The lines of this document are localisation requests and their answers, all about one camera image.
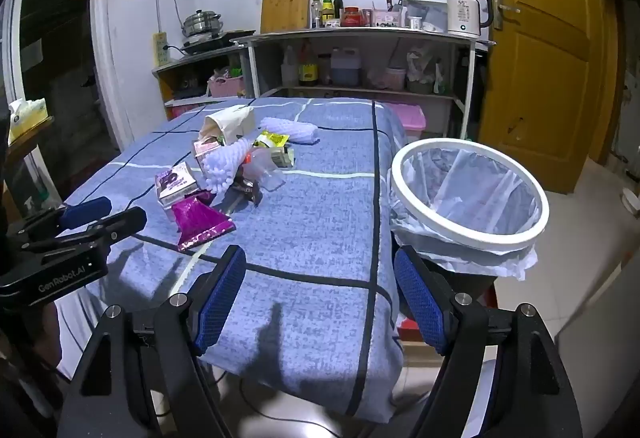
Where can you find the white foam fruit net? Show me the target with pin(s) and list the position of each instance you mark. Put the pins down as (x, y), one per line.
(292, 130)
(222, 165)

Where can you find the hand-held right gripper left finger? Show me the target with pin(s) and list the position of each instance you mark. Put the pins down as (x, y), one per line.
(222, 298)

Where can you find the white electric kettle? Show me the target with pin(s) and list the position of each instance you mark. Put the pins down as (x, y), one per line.
(462, 13)

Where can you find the wooden cutting board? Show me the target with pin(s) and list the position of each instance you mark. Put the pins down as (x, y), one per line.
(285, 3)

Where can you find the pale green packet yellow label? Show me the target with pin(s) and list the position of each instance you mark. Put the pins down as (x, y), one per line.
(272, 140)

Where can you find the grey appliance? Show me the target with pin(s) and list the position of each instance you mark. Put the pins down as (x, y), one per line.
(610, 343)

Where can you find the pink lidded storage box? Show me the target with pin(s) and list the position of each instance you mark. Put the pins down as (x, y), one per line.
(410, 118)

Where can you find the blue checked blanket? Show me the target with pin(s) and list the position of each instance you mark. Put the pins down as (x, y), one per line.
(310, 228)

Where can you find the white plastic bottle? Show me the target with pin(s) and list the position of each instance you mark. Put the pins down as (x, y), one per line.
(289, 70)

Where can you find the low wooden cabinet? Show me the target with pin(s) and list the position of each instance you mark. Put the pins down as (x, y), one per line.
(200, 56)

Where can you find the clear small bottle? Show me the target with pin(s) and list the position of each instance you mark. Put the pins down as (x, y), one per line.
(316, 15)

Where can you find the white floor bowl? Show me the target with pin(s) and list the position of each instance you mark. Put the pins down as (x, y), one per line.
(631, 203)

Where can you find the bundle of plastic bags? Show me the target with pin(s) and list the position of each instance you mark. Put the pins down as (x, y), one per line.
(420, 65)

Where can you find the tissue pack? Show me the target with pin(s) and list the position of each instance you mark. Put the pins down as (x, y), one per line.
(27, 118)

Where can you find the pink small bucket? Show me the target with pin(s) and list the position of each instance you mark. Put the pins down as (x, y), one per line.
(395, 79)

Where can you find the beige paper bag green print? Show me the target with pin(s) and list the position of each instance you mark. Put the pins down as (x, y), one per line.
(232, 120)

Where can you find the black bin with white rim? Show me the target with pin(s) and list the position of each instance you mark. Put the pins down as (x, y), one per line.
(475, 241)

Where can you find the pink plastic basket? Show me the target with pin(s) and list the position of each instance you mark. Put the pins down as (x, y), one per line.
(225, 87)

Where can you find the red box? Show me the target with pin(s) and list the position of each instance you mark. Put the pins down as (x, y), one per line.
(410, 332)

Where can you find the yellow wooden door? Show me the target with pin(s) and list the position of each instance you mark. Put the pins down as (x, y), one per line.
(545, 68)

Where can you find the white shelf unit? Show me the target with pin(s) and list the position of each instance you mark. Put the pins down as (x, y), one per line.
(350, 32)

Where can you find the green cap sauce bottle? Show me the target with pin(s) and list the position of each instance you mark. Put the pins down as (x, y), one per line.
(328, 8)

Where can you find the steel pot with lid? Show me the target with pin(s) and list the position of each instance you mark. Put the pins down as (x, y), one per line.
(200, 24)

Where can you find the clear plastic cup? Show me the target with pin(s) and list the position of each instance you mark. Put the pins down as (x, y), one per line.
(270, 173)

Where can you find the pale yellow power strip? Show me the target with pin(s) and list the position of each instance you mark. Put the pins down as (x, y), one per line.
(160, 49)

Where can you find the pink knife holder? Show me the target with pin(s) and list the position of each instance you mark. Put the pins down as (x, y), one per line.
(387, 18)

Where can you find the dark liquid jug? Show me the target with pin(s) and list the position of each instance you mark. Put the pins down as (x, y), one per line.
(345, 68)

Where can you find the dark wrapper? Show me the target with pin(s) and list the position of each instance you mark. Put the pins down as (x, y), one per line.
(250, 192)

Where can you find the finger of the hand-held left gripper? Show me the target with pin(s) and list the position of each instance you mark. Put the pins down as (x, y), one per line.
(120, 225)
(87, 212)

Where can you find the yellow label soy bottle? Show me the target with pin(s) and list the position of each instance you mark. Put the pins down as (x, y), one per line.
(308, 70)

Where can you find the purple small box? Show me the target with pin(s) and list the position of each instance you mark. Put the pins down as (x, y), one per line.
(172, 185)

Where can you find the magenta foil wrapper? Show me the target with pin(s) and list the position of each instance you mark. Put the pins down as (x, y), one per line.
(200, 220)

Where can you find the clear plastic container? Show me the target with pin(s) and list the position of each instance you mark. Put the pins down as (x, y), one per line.
(425, 13)

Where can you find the black induction cooker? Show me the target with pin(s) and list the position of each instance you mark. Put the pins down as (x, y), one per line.
(210, 43)

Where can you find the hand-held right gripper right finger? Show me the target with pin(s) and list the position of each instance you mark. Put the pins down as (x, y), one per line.
(420, 303)

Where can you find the red jar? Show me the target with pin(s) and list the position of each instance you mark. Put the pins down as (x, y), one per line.
(352, 17)

